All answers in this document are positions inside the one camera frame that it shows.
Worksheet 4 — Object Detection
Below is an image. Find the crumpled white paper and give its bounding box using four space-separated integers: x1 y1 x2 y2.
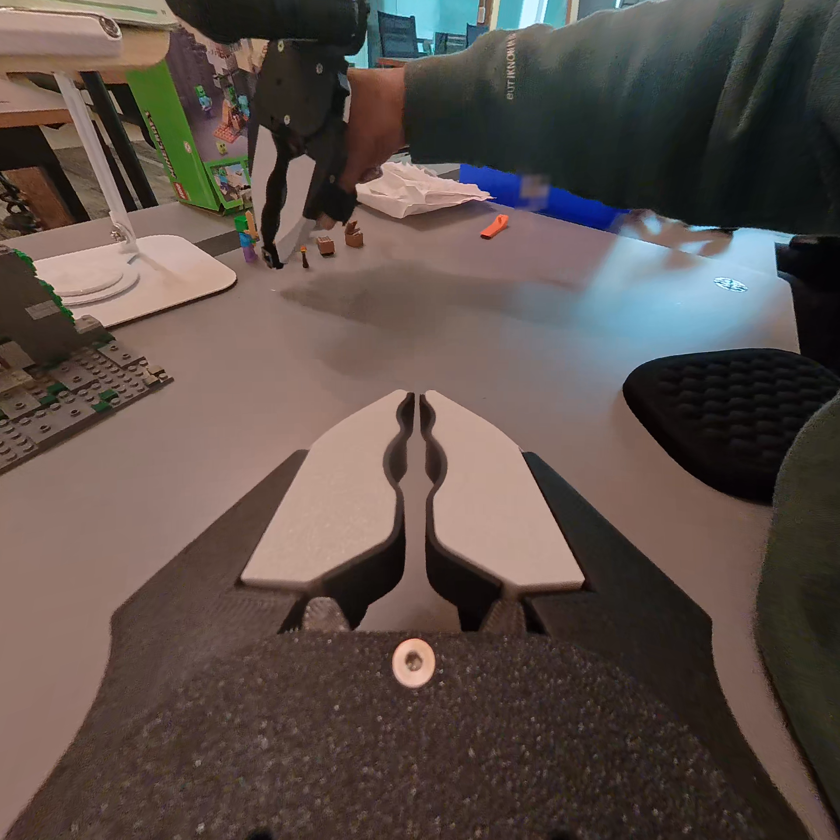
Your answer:
354 161 494 219

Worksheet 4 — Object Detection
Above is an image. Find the blue plastic bin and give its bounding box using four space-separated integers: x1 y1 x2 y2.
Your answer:
459 164 631 232

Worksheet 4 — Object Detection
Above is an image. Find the black desk cable flap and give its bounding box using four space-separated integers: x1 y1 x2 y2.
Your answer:
193 231 253 262

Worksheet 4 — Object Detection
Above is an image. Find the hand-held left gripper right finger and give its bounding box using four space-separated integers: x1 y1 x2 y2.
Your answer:
419 390 586 631

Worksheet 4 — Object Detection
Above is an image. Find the green zombie minifigure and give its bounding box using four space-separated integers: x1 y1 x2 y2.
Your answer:
233 210 261 265

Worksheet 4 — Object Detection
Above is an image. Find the instruction booklet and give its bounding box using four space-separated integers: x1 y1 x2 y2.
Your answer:
108 0 181 32

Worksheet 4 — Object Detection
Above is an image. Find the brown wooden top table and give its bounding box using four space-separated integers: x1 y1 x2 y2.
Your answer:
0 66 165 227

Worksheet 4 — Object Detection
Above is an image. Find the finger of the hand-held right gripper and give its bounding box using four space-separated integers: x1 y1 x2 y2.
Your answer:
281 163 330 265
260 139 294 271

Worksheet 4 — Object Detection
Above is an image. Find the white reading stand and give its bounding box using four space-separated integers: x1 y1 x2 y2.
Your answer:
0 14 238 329

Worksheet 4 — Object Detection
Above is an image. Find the green toy set box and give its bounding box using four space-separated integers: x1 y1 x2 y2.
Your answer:
125 29 277 216

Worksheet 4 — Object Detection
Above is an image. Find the black office chair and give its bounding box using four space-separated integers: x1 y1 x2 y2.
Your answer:
377 12 435 61
433 21 490 56

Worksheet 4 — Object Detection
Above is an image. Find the green hoodie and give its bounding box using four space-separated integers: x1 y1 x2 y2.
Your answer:
755 390 840 818

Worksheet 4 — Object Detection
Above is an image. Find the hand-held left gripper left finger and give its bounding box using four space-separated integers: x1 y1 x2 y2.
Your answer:
239 390 416 627

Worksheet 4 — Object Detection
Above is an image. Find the black mesh armrest pad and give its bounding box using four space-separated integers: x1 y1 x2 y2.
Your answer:
621 348 840 505

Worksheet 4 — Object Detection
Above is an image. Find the person's right hand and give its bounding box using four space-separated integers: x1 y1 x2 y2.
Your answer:
340 64 409 191

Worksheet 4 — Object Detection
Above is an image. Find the grey desk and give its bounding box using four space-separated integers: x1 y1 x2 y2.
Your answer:
0 161 840 840

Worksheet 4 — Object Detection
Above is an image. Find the dark grey brick building model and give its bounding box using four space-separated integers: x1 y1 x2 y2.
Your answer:
0 246 175 476

